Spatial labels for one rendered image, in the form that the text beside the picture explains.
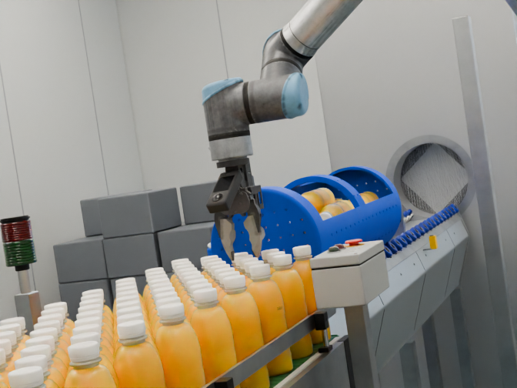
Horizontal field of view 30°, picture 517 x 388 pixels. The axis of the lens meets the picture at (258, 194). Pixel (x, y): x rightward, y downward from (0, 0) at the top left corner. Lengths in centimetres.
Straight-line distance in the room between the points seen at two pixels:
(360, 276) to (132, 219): 438
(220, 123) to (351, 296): 46
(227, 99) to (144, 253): 417
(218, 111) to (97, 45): 617
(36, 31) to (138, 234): 205
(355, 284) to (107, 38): 661
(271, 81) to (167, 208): 430
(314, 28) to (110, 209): 431
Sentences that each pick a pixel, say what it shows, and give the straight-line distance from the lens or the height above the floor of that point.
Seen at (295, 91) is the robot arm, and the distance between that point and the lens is 196.
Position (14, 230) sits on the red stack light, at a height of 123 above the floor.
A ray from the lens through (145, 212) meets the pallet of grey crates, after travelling 607.
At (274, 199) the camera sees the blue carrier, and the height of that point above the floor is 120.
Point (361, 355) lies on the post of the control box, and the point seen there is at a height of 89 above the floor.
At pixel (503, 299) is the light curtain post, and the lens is 359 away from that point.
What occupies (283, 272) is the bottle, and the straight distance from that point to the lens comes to 190.
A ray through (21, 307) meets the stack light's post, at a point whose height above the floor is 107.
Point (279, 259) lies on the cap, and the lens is 190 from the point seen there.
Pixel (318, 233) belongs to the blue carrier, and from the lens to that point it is 224.
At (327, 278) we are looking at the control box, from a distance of 184.
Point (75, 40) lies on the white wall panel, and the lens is 786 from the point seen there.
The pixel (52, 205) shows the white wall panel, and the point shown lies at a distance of 724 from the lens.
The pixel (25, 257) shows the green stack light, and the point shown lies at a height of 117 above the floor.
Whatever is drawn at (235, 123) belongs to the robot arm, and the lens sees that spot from 199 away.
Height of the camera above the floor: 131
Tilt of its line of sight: 2 degrees down
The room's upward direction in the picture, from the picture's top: 8 degrees counter-clockwise
